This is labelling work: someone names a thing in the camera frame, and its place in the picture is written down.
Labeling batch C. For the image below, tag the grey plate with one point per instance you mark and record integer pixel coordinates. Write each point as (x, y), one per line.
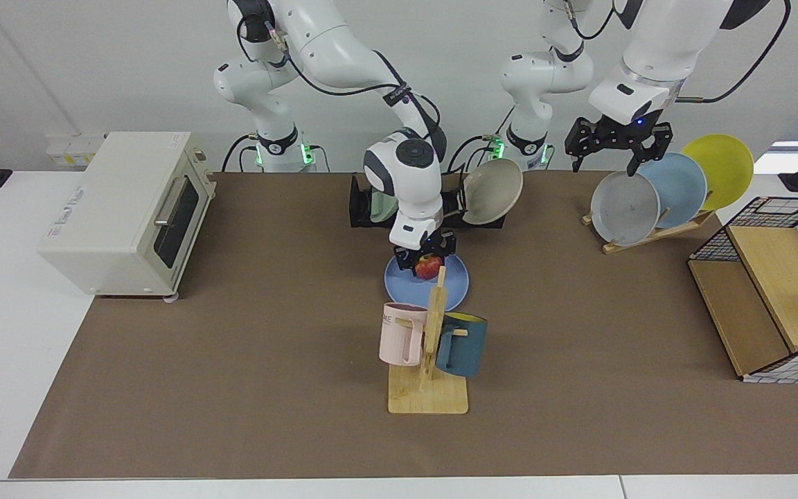
(624, 208)

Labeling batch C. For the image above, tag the beige plate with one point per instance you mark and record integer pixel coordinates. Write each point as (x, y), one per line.
(494, 194)

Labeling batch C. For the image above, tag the yellow plate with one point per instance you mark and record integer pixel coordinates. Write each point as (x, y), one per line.
(724, 166)

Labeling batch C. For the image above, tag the wooden plate rack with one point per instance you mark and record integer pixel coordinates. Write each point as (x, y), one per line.
(648, 235)

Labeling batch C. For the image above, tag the pale green plate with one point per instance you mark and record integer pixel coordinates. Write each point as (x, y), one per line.
(379, 208)

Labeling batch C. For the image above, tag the white wall socket box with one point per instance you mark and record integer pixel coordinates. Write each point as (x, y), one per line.
(73, 149)

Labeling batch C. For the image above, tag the dark teal mug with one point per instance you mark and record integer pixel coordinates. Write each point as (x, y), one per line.
(465, 350)

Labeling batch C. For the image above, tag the red yellow apple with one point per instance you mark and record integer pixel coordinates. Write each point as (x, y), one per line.
(429, 268)

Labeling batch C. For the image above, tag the brown table cloth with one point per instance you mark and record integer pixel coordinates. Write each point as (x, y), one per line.
(579, 346)

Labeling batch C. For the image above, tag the pink mug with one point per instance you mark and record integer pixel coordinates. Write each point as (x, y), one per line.
(399, 339)

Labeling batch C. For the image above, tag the wooden cup stand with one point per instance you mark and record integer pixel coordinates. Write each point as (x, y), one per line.
(427, 398)

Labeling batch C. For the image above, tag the black dish rack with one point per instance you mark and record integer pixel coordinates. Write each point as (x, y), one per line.
(357, 208)

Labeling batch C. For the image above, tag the light blue plate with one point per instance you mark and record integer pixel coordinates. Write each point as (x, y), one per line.
(679, 184)

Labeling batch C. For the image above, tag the pale toaster oven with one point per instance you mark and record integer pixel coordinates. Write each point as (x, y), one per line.
(108, 215)

